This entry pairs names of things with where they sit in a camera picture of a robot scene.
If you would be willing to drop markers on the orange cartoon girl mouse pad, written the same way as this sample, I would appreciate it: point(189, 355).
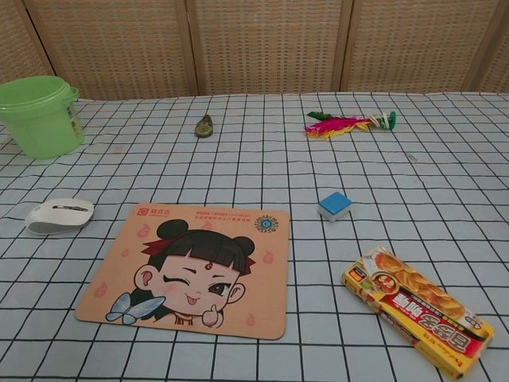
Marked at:
point(258, 302)

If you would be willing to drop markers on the white black-grid tablecloth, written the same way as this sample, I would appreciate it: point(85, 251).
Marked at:
point(254, 171)

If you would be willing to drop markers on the olive correction tape dispenser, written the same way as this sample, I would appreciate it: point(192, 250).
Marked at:
point(204, 128)

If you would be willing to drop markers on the blue and white cube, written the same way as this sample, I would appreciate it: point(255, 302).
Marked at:
point(335, 203)

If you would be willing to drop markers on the colourful feather shuttlecock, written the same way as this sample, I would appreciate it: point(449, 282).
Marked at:
point(330, 126)

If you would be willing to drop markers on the woven bamboo folding screen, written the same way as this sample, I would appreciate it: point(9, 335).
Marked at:
point(254, 44)

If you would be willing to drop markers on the yellow curry sauce box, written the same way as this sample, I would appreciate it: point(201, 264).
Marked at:
point(421, 310)

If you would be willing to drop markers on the green plastic bucket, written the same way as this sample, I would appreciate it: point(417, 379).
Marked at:
point(40, 123)

